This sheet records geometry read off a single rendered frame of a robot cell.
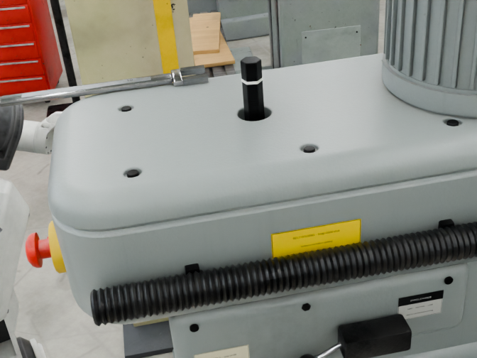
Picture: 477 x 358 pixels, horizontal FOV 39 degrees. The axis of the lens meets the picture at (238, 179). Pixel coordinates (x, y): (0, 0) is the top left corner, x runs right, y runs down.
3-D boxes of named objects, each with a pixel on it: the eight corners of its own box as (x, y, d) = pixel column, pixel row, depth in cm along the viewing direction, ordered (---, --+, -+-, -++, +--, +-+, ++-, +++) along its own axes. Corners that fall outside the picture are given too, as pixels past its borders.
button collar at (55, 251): (58, 284, 75) (46, 241, 72) (60, 252, 80) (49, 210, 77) (76, 281, 75) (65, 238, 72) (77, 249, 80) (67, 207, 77)
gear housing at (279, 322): (180, 389, 74) (168, 322, 69) (161, 256, 94) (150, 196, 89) (466, 333, 78) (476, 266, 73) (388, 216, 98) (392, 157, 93)
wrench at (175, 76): (-1, 111, 77) (-3, 105, 77) (3, 97, 81) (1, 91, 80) (208, 82, 80) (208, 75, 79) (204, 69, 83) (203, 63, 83)
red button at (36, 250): (30, 276, 75) (20, 248, 73) (32, 255, 78) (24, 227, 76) (59, 271, 75) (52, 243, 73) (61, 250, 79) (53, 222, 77)
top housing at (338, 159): (74, 345, 67) (37, 213, 58) (79, 204, 89) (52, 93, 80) (514, 263, 72) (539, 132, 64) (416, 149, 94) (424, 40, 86)
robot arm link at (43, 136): (103, 163, 142) (40, 154, 142) (109, 121, 142) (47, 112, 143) (97, 160, 136) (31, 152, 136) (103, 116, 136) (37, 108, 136)
